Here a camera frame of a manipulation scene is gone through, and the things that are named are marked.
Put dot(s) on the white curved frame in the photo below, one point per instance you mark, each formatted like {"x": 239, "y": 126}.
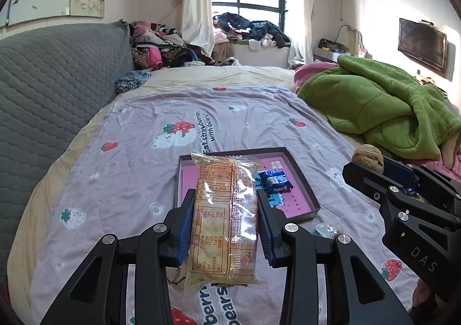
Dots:
{"x": 354, "y": 31}

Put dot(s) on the strawberry printed bedsheet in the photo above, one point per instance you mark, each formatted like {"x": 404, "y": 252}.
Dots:
{"x": 126, "y": 166}

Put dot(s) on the shallow dark cardboard box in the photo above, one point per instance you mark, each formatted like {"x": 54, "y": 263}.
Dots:
{"x": 304, "y": 215}

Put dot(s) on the blue snack packet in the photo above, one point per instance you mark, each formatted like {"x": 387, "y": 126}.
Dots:
{"x": 275, "y": 180}

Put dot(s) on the person's right hand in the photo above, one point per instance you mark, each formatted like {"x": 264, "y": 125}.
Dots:
{"x": 422, "y": 296}

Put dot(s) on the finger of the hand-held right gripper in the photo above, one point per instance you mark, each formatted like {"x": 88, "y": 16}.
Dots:
{"x": 367, "y": 180}
{"x": 399, "y": 170}

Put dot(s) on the green fleece blanket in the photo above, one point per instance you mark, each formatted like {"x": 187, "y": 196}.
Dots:
{"x": 378, "y": 108}

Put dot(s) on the pile of clothes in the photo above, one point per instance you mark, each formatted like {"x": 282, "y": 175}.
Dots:
{"x": 162, "y": 47}

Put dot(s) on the clothes on window sill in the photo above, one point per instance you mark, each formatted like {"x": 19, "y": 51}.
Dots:
{"x": 248, "y": 27}

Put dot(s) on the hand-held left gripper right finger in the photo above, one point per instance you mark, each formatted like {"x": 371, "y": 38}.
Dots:
{"x": 266, "y": 231}

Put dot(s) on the clear cracker packet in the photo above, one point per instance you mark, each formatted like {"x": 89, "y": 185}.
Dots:
{"x": 223, "y": 220}

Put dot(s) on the walnut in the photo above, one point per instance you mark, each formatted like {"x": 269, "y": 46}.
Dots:
{"x": 367, "y": 157}

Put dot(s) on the dark bag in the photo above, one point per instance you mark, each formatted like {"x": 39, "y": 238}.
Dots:
{"x": 331, "y": 45}

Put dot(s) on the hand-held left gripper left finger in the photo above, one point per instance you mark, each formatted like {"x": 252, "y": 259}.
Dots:
{"x": 185, "y": 235}

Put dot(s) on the grey quilted headboard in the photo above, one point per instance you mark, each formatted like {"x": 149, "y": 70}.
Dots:
{"x": 46, "y": 94}

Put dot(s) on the pink blanket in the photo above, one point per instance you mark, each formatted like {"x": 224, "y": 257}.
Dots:
{"x": 313, "y": 72}

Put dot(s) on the dark floral cloth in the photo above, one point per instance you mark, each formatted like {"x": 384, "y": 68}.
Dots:
{"x": 131, "y": 81}

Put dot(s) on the wall television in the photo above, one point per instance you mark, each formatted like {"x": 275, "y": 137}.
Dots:
{"x": 421, "y": 44}

